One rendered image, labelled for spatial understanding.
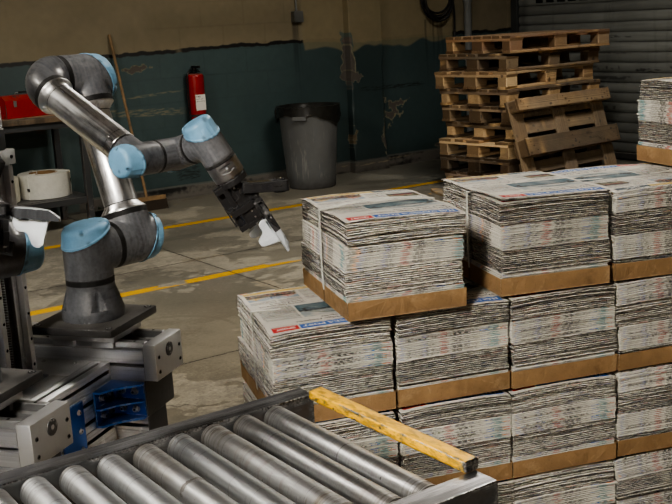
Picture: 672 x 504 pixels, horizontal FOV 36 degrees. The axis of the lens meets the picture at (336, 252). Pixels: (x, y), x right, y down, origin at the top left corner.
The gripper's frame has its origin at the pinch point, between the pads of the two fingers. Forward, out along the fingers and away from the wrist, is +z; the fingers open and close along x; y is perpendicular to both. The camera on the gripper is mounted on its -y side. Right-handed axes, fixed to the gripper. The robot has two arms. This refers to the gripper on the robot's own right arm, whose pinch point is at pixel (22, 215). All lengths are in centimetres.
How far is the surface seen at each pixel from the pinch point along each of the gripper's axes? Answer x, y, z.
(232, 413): -44, 38, -4
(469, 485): -47, 37, 48
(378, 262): -94, 15, -14
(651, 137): -187, -15, 1
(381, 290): -96, 21, -14
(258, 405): -50, 37, -3
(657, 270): -160, 17, 19
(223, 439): -36, 39, 4
